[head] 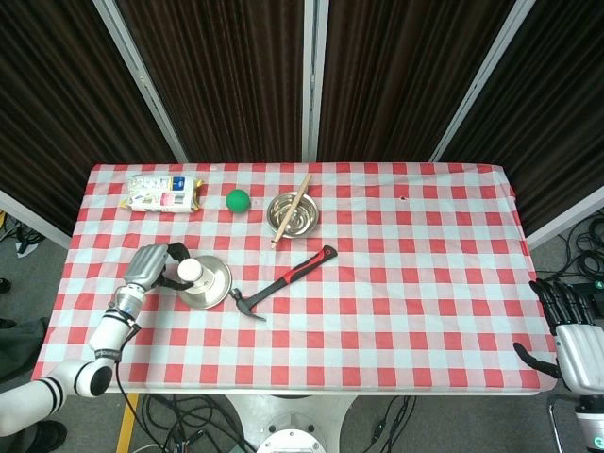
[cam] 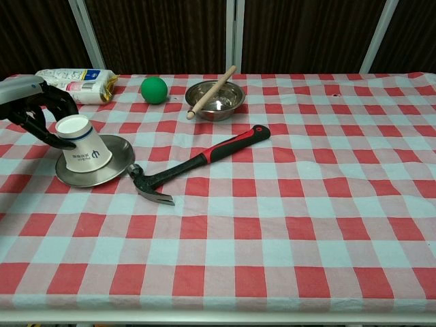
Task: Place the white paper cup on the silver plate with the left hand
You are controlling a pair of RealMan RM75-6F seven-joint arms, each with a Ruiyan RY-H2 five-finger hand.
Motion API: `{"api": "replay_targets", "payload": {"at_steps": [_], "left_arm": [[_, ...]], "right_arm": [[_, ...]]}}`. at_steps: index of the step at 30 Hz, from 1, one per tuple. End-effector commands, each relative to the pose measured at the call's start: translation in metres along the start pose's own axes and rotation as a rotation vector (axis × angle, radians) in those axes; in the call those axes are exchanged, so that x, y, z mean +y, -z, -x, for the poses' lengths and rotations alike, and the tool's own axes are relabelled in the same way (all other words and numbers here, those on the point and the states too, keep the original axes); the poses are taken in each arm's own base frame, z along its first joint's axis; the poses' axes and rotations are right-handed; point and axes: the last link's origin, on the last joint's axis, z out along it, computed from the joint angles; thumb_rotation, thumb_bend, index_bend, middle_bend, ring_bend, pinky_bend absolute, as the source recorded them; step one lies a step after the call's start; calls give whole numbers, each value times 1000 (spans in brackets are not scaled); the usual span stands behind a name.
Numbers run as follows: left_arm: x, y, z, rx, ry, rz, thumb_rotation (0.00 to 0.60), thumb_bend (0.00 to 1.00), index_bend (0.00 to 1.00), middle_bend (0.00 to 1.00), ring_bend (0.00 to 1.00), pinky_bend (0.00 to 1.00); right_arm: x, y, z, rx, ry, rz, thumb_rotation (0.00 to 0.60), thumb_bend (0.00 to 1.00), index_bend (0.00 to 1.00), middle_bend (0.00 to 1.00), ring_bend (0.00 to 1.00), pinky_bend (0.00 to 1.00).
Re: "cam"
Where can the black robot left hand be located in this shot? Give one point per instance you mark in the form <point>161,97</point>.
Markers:
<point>58,100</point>

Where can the white paper cup blue print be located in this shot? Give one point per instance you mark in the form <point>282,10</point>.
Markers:
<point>85,150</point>

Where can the steel plate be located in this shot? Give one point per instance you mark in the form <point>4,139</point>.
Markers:
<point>112,170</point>

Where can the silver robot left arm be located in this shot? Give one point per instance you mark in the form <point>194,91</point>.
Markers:
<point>18,88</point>

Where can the white snack package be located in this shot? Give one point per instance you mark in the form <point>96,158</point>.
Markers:
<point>88,85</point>

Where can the green ball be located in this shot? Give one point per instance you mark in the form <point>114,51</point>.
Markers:
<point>154,90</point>

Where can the black red claw hammer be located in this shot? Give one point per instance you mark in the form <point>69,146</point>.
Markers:
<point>190,161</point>

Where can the wooden stick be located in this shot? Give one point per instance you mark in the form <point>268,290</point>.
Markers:
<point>211,92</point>

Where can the stainless steel bowl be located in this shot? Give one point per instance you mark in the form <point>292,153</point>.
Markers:
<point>221,105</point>

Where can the red white checkered tablecloth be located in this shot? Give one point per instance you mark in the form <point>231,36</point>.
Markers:
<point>272,204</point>

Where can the white slanted frame post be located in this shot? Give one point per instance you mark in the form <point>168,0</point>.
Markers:
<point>86,34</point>
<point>378,34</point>

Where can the white upright frame post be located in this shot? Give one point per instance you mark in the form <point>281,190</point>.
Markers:
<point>235,34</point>

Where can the white table frame bar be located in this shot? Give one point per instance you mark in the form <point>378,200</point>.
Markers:
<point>218,317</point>

